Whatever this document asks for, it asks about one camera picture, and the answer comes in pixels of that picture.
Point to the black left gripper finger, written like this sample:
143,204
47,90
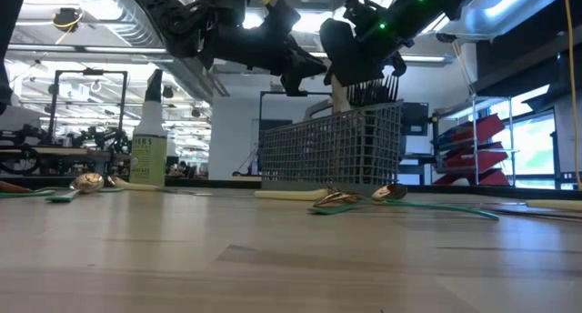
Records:
304,69

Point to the grey mesh cutlery basket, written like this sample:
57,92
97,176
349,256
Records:
318,149

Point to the green spray bottle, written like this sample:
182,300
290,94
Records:
149,163

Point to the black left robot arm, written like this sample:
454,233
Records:
150,13

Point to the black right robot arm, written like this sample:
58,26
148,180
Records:
409,13

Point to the black monitor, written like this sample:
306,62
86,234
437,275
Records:
416,118

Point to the long ceiling light tube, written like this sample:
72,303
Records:
127,50

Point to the metal shelf rack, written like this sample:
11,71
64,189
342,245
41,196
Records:
474,103

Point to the distant person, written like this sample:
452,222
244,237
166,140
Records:
185,167

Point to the red storage bin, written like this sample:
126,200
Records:
486,158
491,177
482,128

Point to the distant work table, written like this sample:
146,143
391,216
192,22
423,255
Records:
68,153

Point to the black stand frame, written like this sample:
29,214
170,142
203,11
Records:
268,93

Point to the large silver ceiling duct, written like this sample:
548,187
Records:
514,8

